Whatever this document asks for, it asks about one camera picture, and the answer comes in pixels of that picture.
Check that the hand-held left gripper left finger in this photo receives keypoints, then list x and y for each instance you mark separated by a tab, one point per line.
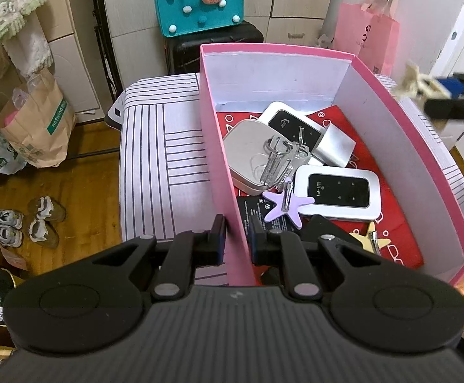
219	243

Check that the black suitcase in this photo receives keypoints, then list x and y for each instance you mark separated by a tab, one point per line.
208	48

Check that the white fluffy robe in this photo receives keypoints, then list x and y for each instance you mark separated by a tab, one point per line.
0	4

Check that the teal felt handbag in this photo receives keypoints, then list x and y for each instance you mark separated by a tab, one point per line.
192	8

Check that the white router with round logo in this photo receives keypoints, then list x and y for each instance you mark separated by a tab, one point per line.
282	119

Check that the black clothes rack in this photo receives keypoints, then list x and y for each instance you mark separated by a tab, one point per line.
98	48

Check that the white plastic bag green logo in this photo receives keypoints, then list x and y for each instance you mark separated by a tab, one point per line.
6	155

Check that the brown paper bag green label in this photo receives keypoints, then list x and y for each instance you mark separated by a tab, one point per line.
36	127

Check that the white square box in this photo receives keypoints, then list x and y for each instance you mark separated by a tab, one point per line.
335	145

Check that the cream star hair clip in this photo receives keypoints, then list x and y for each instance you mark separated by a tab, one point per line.
377	241

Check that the bunch of metal keys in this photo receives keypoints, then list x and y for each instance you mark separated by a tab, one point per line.
280	155

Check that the white router with signal symbol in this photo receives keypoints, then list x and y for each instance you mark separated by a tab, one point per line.
337	193

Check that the purple star hair clip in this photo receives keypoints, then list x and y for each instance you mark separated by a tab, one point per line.
288	207

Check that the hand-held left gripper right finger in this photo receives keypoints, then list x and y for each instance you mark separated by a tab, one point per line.
256	243

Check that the black battery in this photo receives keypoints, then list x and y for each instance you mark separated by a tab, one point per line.
250	211

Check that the striped tablecloth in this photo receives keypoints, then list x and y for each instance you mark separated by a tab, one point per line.
156	159

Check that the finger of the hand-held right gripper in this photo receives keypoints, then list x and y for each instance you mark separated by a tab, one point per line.
451	86
447	109

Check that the beige wardrobe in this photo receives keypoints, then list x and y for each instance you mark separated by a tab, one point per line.
128	0

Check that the pink cardboard box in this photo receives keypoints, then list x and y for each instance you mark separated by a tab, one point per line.
220	159

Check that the black back cover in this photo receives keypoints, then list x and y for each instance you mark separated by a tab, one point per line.
327	225

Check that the silver rounded tin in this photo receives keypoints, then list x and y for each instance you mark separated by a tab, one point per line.
242	151

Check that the pink shopping bag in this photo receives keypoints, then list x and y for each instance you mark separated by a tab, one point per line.
365	36

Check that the large beige cardboard box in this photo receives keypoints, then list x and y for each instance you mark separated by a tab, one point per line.
72	48

